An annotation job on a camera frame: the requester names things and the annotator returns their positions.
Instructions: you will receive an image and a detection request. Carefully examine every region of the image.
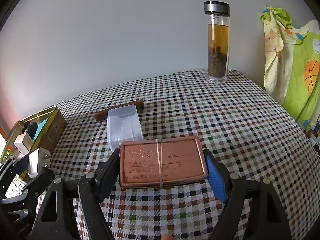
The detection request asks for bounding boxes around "white power adapter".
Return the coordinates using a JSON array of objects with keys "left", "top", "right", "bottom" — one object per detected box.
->
[{"left": 28, "top": 147, "right": 51, "bottom": 178}]

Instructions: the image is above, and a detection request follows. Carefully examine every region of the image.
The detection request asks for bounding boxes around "white glitter-top box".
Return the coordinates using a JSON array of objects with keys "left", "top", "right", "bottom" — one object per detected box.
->
[{"left": 14, "top": 133, "right": 34, "bottom": 155}]

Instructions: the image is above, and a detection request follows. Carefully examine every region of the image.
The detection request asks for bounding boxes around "turquoise toy brick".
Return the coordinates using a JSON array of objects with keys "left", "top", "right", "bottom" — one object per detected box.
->
[{"left": 33, "top": 119, "right": 48, "bottom": 141}]

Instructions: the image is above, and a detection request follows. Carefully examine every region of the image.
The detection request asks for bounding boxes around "brown folding comb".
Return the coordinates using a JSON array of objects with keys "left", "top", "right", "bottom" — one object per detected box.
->
[{"left": 94, "top": 100, "right": 144, "bottom": 121}]

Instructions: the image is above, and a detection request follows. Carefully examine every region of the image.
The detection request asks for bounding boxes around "brown metal card case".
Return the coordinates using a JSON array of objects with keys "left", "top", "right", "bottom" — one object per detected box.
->
[{"left": 119, "top": 136, "right": 208, "bottom": 189}]

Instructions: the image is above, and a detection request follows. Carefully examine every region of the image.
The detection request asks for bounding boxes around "clear plastic box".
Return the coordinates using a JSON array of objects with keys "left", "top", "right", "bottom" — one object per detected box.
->
[{"left": 107, "top": 108, "right": 144, "bottom": 151}]

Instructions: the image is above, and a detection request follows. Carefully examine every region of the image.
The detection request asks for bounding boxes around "red toy brick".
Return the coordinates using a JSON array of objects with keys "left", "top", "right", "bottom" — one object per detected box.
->
[{"left": 4, "top": 147, "right": 15, "bottom": 159}]

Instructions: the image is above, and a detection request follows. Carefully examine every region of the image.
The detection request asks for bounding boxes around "black sequin pouch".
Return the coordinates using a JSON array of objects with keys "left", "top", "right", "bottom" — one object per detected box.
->
[{"left": 23, "top": 121, "right": 38, "bottom": 139}]

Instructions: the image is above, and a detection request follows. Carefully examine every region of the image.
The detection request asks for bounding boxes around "person's right hand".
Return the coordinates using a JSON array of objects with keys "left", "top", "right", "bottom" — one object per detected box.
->
[{"left": 161, "top": 233, "right": 175, "bottom": 240}]

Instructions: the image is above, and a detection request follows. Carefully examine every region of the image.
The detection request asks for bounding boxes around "gold metal tin box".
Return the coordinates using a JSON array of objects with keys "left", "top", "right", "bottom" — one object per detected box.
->
[{"left": 1, "top": 107, "right": 67, "bottom": 180}]

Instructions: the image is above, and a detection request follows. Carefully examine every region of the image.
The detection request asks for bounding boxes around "checkered tablecloth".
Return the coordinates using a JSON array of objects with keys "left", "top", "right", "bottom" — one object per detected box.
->
[{"left": 52, "top": 70, "right": 319, "bottom": 239}]

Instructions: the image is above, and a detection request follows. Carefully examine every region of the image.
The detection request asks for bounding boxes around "clutter by the bag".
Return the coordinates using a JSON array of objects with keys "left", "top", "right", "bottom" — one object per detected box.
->
[{"left": 303, "top": 120, "right": 319, "bottom": 152}]

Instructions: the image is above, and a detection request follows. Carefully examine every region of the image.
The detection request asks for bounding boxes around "green cartoon cloth bag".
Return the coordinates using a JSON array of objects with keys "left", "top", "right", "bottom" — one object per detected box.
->
[{"left": 260, "top": 7, "right": 319, "bottom": 131}]

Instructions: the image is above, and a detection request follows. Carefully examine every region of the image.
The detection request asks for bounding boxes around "glass tea bottle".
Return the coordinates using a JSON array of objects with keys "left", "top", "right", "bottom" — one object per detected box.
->
[{"left": 204, "top": 1, "right": 231, "bottom": 83}]

